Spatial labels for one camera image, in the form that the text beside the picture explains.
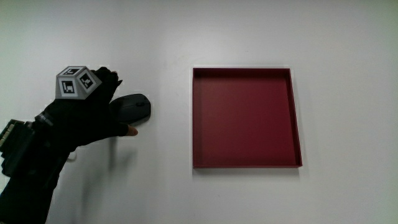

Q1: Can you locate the person's left hand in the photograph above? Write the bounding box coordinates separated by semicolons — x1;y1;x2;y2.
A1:
34;65;139;154

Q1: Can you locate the black computer mouse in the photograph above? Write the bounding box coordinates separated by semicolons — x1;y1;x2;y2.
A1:
109;93;152;126

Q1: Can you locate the person's left forearm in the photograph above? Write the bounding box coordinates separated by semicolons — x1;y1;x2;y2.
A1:
0;119;71;224

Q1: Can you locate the white desk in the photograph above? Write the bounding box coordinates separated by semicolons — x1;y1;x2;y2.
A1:
0;0;398;224

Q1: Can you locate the red square tray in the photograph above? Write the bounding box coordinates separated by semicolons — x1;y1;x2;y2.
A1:
192;67;303;169

